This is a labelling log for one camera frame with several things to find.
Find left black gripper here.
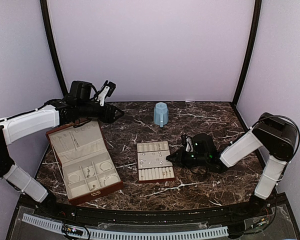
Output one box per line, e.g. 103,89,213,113
77,101,124,124

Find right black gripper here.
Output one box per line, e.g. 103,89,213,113
166,146,209,169

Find brown jewelry tray cream lining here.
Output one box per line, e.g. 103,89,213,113
136,141,175,184

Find brown jewelry box cream lining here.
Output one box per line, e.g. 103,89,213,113
46,120,124,206

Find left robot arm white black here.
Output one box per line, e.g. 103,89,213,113
0,80,124,218

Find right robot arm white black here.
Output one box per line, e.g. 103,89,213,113
166,112,300,217

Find light blue upside-down mug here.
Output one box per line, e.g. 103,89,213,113
153,102,169,128

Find small circuit board with leds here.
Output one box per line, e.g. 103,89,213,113
61,224,84,236

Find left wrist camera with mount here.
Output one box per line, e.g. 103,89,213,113
95,80,117,107

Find beaded necklace in lid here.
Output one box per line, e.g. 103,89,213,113
70,131,81,150

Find silver bracelet back compartment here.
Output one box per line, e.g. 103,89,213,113
99,161,113,172

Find black front table rail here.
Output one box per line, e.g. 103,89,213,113
13,193,294,231

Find white slotted cable duct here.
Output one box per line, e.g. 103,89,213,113
22,213,229,240

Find black left corner post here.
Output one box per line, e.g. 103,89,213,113
39,0,68,96

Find black corner post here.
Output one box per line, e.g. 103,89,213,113
231,0,263,108
39,0,68,96

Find black right corner post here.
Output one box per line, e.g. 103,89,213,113
231,0,263,108

